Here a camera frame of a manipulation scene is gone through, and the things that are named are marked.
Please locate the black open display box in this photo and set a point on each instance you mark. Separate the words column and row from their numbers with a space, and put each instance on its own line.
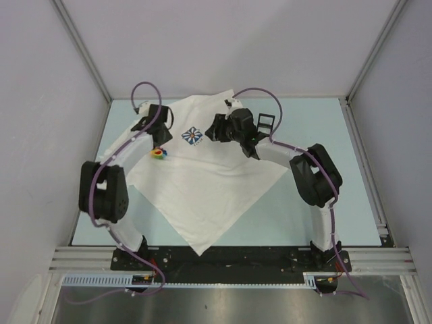
column 265, row 123

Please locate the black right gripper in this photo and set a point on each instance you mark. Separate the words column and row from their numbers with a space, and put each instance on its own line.
column 217, row 128

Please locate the rainbow plush flower brooch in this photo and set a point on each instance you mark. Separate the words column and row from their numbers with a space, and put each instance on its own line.
column 158, row 153

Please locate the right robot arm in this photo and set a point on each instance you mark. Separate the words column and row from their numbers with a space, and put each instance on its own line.
column 317, row 179

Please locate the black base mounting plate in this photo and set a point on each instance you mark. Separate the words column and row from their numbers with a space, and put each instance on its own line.
column 292, row 258

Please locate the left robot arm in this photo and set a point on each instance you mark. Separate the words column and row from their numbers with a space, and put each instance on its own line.
column 103, row 192

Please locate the aluminium front frame rail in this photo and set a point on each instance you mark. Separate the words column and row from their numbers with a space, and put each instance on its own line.
column 374, row 261

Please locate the grey slotted cable duct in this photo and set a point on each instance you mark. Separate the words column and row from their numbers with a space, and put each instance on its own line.
column 144, row 281

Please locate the white t-shirt with daisy print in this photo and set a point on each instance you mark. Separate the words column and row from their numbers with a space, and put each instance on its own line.
column 201, row 187

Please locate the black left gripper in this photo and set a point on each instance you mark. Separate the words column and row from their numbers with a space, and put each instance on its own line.
column 168, row 136

